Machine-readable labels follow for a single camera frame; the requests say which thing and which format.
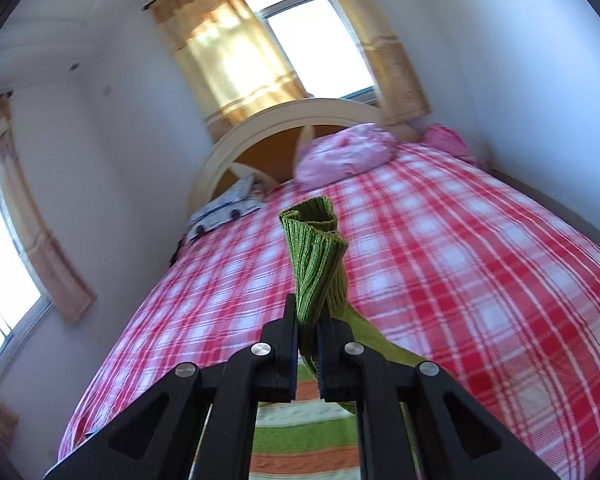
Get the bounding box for green striped knit sweater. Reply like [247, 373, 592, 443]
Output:
[249, 196, 426, 480]

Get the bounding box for folded grey white clothes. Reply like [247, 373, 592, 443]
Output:
[185, 174, 265, 243]

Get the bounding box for yellow side window curtain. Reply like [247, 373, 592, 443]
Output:
[0, 94, 97, 324]

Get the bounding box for red plaid bed sheet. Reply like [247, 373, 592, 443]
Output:
[59, 144, 600, 479]

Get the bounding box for side window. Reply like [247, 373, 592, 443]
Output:
[0, 189, 52, 380]

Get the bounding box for small pink cloth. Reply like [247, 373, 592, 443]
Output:
[422, 124, 470, 159]

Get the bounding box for pink pillow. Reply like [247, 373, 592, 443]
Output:
[294, 124, 399, 191]

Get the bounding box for cream arched wooden headboard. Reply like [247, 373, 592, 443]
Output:
[187, 96, 422, 216]

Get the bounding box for yellow curtain right panel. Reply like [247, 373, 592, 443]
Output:
[336, 0, 431, 125]

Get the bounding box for yellow curtain panel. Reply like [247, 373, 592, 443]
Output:
[336, 0, 431, 125]
[149, 0, 309, 142]

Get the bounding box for yellow curtain left panel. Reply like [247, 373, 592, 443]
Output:
[149, 0, 309, 142]

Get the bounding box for bright window behind bed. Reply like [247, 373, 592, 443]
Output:
[246, 0, 377, 104]

